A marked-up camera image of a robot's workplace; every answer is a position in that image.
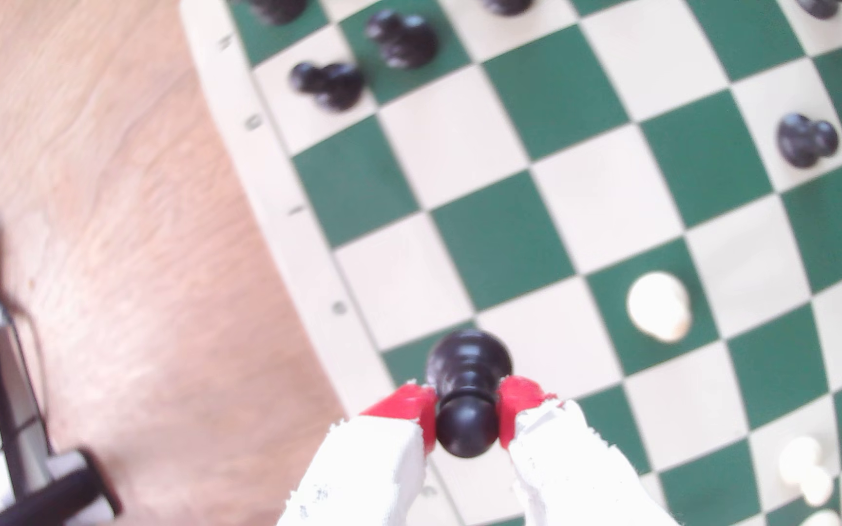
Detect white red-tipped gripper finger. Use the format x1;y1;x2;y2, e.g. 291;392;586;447
497;375;678;526
278;383;439;526

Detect black pawn chess piece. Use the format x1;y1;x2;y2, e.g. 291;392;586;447
424;329;514;460
364;9;441;71
776;113;841;169
481;0;535;18
288;60;367;113

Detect white pawn chess piece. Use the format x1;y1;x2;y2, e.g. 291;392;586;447
778;435;836;508
626;271;693;344

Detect green and cream chess mat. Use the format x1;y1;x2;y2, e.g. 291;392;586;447
180;0;842;526

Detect black rook chess piece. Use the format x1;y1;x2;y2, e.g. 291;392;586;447
246;0;310;26

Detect black knight chess piece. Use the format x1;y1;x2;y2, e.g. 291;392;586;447
795;0;842;20

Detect dark metal bar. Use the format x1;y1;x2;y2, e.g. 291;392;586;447
0;232;54;505

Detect black cylindrical handle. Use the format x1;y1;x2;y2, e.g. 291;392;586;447
0;447;124;526

